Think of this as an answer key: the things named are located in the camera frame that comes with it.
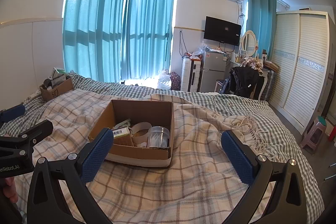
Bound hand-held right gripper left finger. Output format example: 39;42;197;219
27;128;114;224

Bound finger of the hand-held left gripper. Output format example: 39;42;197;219
0;105;26;123
0;119;54;159

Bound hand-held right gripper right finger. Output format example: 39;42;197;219
221;130;307;224

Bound orange white medicine box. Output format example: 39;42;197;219
112;127;135;147

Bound pale green stapler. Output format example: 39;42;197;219
114;119;132;129

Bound large cardboard box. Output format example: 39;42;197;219
88;99;175;168

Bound white tape roll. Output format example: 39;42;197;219
130;122;152;145

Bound clear plastic jar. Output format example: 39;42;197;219
147;126;170;149

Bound person's left hand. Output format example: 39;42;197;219
0;177;19;204

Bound small brown cardboard box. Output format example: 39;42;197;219
39;76;74;102

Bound plaid blanket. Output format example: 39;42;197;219
0;89;286;224

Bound white green carton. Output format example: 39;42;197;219
51;67;66;78

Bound white chair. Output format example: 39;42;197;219
215;67;265;100

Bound black jacket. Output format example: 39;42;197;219
226;67;260;98

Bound plastic stool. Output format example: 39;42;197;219
301;116;327;156

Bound white dressing table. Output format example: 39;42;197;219
231;56;275;102

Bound silver small fridge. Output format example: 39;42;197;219
199;50;229;93

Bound floral cloth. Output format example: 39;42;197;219
241;58;263;71

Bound white suitcase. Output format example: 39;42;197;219
181;57;202;92

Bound dark floral bag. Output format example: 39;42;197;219
168;72;181;91

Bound clear plastic bag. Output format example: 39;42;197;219
157;70;172;89

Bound white louvred wardrobe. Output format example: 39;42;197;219
268;11;331;135

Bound crumpled plastic bag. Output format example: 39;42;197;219
193;42;207;56

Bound white oval mirror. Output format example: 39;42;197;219
240;30;259;58

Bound wide teal curtain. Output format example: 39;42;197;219
62;0;130;83

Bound narrow teal curtain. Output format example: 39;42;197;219
245;0;277;52

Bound black wall television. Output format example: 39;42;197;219
203;16;242;46

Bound blue cable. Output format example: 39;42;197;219
179;31;186;57

